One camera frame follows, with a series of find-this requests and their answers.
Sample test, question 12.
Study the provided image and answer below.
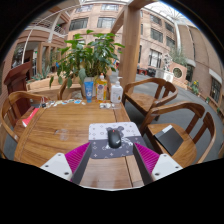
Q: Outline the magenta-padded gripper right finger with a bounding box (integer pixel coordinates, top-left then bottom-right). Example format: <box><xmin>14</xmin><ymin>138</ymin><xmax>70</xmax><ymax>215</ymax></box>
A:
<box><xmin>132</xmin><ymin>142</ymin><xmax>184</xmax><ymax>185</ymax></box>

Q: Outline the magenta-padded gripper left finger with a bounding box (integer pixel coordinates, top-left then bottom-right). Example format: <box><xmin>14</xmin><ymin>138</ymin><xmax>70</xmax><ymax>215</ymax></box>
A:
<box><xmin>39</xmin><ymin>142</ymin><xmax>93</xmax><ymax>185</ymax></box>

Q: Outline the black computer mouse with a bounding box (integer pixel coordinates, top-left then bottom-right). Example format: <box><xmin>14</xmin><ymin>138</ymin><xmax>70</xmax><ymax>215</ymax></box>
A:
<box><xmin>106</xmin><ymin>128</ymin><xmax>123</xmax><ymax>149</ymax></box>

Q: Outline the grey white printed mouse pad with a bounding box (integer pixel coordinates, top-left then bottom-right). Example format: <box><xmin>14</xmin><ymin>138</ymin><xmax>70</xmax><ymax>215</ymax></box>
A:
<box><xmin>87</xmin><ymin>121</ymin><xmax>148</xmax><ymax>160</ymax></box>

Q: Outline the black notebook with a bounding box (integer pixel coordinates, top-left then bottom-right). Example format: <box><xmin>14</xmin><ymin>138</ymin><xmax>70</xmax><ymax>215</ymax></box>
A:
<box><xmin>153</xmin><ymin>124</ymin><xmax>184</xmax><ymax>157</ymax></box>

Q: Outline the wooden armchair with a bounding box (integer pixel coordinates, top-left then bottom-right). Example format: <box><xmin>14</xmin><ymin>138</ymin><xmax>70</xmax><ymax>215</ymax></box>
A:
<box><xmin>121</xmin><ymin>77</ymin><xmax>179</xmax><ymax>118</ymax></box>
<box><xmin>139</xmin><ymin>101</ymin><xmax>217</xmax><ymax>168</ymax></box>
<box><xmin>57</xmin><ymin>78</ymin><xmax>84</xmax><ymax>101</ymax></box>
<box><xmin>0</xmin><ymin>90</ymin><xmax>51</xmax><ymax>143</ymax></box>

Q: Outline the clear plastic bag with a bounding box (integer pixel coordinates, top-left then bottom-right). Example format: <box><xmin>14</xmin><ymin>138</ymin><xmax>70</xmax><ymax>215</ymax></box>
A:
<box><xmin>99</xmin><ymin>101</ymin><xmax>122</xmax><ymax>110</ymax></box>

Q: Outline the red white booklet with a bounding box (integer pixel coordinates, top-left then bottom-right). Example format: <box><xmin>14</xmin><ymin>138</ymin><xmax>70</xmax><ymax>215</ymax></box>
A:
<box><xmin>21</xmin><ymin>107</ymin><xmax>40</xmax><ymax>128</ymax></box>

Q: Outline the blue tube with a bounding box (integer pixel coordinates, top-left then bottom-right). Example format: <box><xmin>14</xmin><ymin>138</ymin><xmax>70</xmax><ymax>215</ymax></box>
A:
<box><xmin>83</xmin><ymin>77</ymin><xmax>95</xmax><ymax>104</ymax></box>

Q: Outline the yellow dish soap bottle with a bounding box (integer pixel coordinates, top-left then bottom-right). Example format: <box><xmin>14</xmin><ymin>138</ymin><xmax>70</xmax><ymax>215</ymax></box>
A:
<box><xmin>95</xmin><ymin>72</ymin><xmax>108</xmax><ymax>103</ymax></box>

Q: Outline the white pump bottle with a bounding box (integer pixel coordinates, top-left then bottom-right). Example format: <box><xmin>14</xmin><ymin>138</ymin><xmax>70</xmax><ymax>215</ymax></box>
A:
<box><xmin>110</xmin><ymin>76</ymin><xmax>124</xmax><ymax>104</ymax></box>

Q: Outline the wooden planter with succulents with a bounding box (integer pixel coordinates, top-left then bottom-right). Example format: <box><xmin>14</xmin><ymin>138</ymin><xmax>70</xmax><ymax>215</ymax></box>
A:
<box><xmin>26</xmin><ymin>64</ymin><xmax>64</xmax><ymax>91</ymax></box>

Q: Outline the yellow flowering plant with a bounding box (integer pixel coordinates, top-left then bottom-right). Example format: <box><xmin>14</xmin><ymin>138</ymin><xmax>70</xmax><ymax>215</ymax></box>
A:
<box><xmin>190</xmin><ymin>79</ymin><xmax>201</xmax><ymax>96</ymax></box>

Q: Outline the dark red wooden lectern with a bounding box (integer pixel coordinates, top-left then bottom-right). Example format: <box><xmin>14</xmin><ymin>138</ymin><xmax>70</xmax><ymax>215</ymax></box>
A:
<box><xmin>3</xmin><ymin>61</ymin><xmax>33</xmax><ymax>116</ymax></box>

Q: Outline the white sculpture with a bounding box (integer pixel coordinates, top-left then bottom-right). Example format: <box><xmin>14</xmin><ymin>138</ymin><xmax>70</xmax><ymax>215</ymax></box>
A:
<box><xmin>163</xmin><ymin>54</ymin><xmax>175</xmax><ymax>71</ymax></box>

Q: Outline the green potted plant white pot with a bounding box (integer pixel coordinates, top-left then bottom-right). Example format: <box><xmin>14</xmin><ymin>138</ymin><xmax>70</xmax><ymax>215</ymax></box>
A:
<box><xmin>49</xmin><ymin>29</ymin><xmax>126</xmax><ymax>99</ymax></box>

